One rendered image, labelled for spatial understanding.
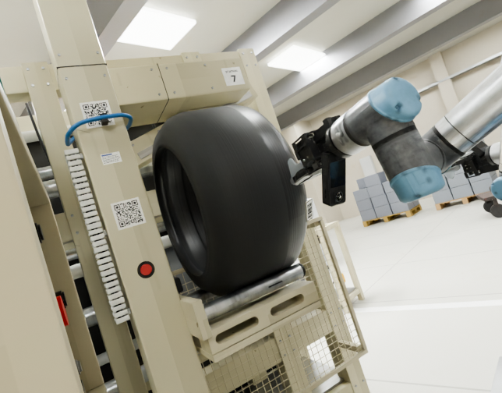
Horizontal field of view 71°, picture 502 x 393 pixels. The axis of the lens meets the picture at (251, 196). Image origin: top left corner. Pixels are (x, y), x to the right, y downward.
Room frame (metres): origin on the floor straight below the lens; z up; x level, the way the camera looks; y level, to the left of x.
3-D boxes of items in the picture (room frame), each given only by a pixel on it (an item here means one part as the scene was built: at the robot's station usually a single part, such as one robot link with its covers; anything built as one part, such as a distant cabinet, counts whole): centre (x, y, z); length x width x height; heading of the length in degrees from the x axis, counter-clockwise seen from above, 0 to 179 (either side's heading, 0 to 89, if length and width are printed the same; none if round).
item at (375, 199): (8.38, -3.04, 0.57); 1.15 x 0.77 x 1.14; 47
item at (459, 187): (7.27, -4.26, 0.55); 1.11 x 0.74 x 1.10; 47
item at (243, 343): (1.14, 0.15, 0.80); 0.37 x 0.36 x 0.02; 28
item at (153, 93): (1.46, 0.18, 1.71); 0.61 x 0.25 x 0.15; 118
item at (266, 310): (1.02, 0.08, 0.84); 0.36 x 0.09 x 0.06; 118
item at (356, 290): (3.54, -0.40, 0.40); 0.60 x 0.35 x 0.80; 48
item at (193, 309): (1.06, 0.30, 0.90); 0.40 x 0.03 x 0.10; 28
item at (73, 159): (0.94, 0.42, 1.19); 0.05 x 0.04 x 0.48; 28
